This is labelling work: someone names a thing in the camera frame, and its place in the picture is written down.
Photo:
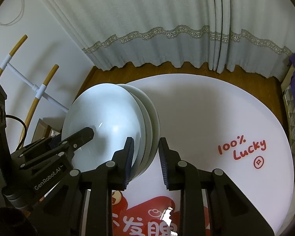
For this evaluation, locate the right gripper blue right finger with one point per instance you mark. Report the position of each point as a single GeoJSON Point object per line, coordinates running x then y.
{"type": "Point", "coordinates": [169, 165]}

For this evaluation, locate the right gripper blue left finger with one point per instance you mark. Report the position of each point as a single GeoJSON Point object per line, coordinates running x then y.
{"type": "Point", "coordinates": [123, 165]}

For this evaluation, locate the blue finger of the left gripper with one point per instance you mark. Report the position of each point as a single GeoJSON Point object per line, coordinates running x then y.
{"type": "Point", "coordinates": [37, 148]}
{"type": "Point", "coordinates": [72, 143]}

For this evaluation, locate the white bowl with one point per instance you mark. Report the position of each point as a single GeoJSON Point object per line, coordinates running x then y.
{"type": "Point", "coordinates": [114, 115]}
{"type": "Point", "coordinates": [144, 151]}
{"type": "Point", "coordinates": [147, 102]}

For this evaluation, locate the round pink table mat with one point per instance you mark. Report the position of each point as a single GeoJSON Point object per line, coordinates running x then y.
{"type": "Point", "coordinates": [211, 124]}

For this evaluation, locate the white stand with wooden hoops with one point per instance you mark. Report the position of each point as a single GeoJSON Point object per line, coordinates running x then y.
{"type": "Point", "coordinates": [39, 90]}

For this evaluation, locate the grey curtain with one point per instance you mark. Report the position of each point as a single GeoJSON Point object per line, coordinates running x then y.
{"type": "Point", "coordinates": [258, 35]}

